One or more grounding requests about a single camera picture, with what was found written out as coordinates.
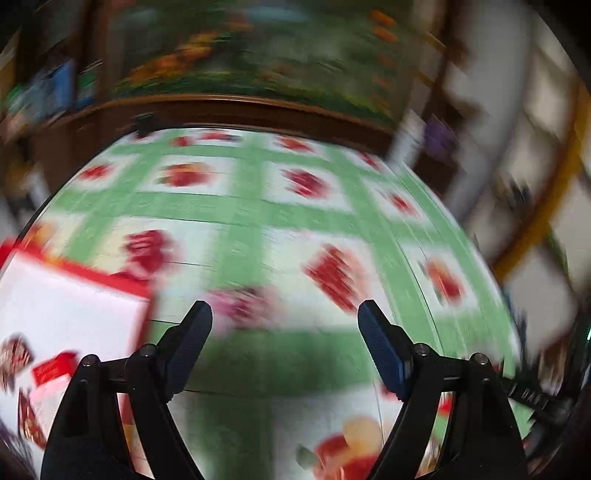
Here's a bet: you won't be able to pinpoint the purple bottles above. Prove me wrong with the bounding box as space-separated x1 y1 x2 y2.
423 115 458 161

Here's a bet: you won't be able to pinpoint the green fruit print tablecloth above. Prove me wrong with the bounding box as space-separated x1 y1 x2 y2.
22 128 519 479

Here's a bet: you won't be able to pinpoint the red white lattice snack bag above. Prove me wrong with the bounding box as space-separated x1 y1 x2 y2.
0 335 34 392

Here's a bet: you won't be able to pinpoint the small black table object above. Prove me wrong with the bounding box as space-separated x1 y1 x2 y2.
132 112 154 140

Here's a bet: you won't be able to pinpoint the pink white snack packet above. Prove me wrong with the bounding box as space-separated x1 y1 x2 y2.
205 285 280 338

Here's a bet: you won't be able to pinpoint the red and white box lid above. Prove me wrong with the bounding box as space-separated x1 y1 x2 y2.
1 241 152 478

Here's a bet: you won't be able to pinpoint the flower mural glass panel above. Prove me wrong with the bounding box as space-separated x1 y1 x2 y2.
108 1 418 125

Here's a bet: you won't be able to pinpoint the white spray bottle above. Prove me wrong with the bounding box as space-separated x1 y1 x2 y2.
386 109 425 171

